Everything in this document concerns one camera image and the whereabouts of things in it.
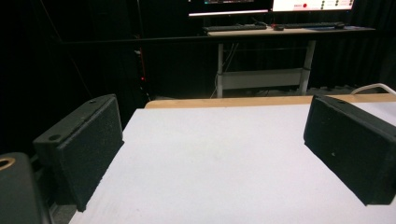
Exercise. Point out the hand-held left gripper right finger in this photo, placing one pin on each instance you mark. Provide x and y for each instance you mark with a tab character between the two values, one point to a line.
351	149

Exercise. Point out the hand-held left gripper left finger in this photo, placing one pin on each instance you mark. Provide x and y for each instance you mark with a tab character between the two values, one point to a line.
84	149

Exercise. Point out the white chair backrest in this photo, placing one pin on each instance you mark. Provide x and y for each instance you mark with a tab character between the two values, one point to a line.
373	87

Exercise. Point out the black horizontal metal bar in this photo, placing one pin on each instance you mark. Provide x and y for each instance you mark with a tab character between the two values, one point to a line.
130	39

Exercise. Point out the black computer mouse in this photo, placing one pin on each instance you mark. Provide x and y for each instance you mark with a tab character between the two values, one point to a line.
339	25
278	27

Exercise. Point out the computer desk with white legs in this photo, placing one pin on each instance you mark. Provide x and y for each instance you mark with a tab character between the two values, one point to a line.
264	56

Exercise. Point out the black keyboard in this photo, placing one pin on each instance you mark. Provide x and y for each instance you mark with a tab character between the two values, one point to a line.
234	27
308	25

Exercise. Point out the white table mat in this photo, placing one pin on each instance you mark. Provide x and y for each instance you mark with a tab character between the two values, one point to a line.
218	168

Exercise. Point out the computer monitor with white screen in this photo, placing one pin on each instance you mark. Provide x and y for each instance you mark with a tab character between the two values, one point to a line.
313	5

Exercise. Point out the computer monitor with dark screen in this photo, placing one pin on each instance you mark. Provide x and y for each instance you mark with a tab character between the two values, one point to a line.
229	6

